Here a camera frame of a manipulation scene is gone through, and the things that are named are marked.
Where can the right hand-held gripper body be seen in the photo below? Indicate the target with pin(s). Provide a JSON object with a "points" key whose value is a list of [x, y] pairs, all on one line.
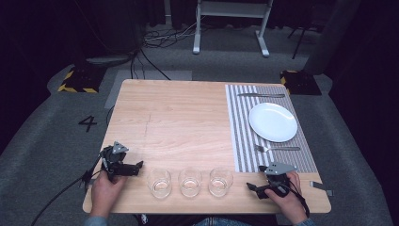
{"points": [[277, 177]]}

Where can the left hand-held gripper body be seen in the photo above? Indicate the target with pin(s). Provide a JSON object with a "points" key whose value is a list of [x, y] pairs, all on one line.
{"points": [[113, 161]]}

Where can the person's right hand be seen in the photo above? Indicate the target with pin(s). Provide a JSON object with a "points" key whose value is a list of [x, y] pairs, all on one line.
{"points": [[290, 202]]}

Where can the person's left hand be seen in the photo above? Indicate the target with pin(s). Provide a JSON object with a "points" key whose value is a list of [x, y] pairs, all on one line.
{"points": [[105, 193]]}

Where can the clear drinking glass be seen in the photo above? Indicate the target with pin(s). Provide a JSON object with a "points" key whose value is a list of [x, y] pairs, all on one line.
{"points": [[190, 182], [220, 182], [160, 183]]}

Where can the metal fork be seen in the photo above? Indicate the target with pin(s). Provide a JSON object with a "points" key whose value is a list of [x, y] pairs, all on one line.
{"points": [[279, 148]]}

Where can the metal table clamp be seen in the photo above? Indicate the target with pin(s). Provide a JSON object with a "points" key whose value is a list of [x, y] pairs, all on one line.
{"points": [[321, 187]]}

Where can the person's blue jeans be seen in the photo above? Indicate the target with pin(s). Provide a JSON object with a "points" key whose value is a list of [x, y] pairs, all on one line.
{"points": [[219, 222]]}

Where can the grey striped placemat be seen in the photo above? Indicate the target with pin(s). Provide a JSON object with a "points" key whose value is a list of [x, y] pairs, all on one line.
{"points": [[247, 135]]}

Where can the white round plate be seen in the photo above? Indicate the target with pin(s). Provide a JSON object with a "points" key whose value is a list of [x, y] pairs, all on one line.
{"points": [[273, 121]]}

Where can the metal table knife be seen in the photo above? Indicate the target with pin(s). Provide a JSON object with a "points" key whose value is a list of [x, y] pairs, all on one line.
{"points": [[261, 95]]}

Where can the black base with hazard tape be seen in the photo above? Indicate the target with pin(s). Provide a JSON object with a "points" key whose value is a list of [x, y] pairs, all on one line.
{"points": [[82, 80], [301, 82]]}

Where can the black tripod stand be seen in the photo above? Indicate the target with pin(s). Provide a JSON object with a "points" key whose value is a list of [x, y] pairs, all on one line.
{"points": [[301, 39]]}

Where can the grey curtain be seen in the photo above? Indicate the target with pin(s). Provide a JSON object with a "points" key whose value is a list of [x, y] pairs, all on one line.
{"points": [[332, 37]]}

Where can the white metal stand frame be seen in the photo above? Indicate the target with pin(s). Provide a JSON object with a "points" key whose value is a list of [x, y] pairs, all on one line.
{"points": [[232, 12]]}

